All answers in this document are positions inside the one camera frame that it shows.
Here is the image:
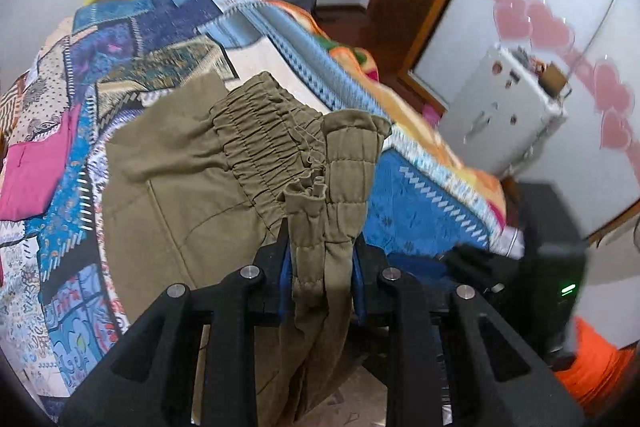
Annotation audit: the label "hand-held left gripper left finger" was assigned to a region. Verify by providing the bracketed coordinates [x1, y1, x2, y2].
[60, 217, 294, 427]

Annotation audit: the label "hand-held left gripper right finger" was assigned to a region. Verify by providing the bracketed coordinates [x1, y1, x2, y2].
[350, 234, 586, 427]

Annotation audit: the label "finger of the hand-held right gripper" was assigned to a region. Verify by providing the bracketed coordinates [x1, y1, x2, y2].
[442, 244, 526, 300]

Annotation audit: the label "olive green pants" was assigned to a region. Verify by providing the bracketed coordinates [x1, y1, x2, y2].
[100, 71, 393, 427]

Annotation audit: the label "orange cloth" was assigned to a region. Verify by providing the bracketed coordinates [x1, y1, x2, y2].
[555, 317, 640, 418]

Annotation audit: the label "white cabinet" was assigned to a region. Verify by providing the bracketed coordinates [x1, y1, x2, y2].
[437, 44, 571, 178]

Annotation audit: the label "pink cloth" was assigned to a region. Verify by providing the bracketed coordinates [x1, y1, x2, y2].
[0, 104, 81, 222]

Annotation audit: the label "grey bag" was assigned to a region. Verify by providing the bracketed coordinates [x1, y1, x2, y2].
[272, 0, 318, 15]

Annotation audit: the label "blue patchwork bedspread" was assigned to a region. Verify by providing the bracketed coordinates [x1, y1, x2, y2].
[0, 0, 501, 408]

